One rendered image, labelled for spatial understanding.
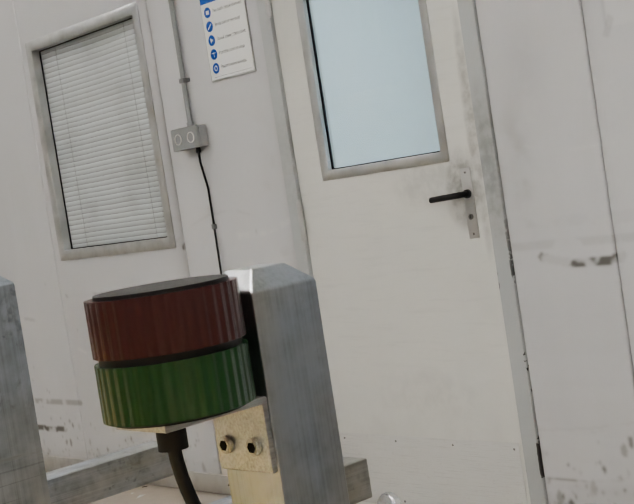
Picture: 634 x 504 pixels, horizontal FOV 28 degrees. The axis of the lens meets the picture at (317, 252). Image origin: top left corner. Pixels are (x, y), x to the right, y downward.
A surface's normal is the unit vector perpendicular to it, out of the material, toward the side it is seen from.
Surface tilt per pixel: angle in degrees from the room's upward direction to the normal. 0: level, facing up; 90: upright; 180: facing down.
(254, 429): 90
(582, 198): 90
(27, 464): 90
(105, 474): 90
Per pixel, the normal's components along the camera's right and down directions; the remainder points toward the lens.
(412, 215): -0.73, 0.15
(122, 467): 0.67, -0.07
